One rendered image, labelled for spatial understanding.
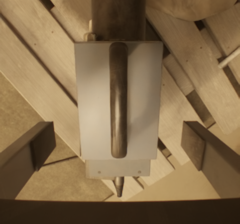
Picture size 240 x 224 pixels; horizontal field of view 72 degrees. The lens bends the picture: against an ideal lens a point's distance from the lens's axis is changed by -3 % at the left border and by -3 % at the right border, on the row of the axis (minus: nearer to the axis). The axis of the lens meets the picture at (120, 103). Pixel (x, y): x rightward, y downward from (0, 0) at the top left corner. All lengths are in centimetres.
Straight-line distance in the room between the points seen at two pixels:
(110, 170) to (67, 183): 53
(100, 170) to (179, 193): 60
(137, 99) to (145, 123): 4
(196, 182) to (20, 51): 88
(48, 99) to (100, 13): 33
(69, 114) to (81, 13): 30
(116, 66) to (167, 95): 36
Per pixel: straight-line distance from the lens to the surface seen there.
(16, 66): 59
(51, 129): 17
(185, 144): 17
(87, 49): 28
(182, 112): 59
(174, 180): 89
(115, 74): 22
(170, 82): 56
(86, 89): 28
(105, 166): 40
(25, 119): 82
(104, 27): 30
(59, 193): 96
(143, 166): 40
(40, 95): 57
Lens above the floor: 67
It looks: 75 degrees down
